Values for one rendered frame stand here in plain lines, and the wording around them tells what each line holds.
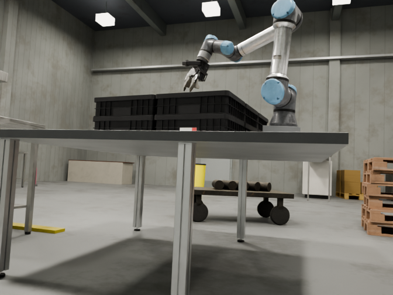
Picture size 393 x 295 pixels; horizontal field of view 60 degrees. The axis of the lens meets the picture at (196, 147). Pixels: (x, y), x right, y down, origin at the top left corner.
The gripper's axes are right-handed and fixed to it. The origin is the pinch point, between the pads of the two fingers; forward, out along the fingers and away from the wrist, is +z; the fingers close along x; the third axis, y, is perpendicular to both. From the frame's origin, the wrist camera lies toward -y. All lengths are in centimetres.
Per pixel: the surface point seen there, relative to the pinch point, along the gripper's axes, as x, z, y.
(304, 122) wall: 442, -278, 774
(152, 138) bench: -44, 40, -36
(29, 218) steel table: 112, 121, -8
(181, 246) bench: -60, 74, -14
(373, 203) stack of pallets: -25, -5, 246
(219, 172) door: 628, -33, 698
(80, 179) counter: 930, 166, 406
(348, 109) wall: 346, -354, 819
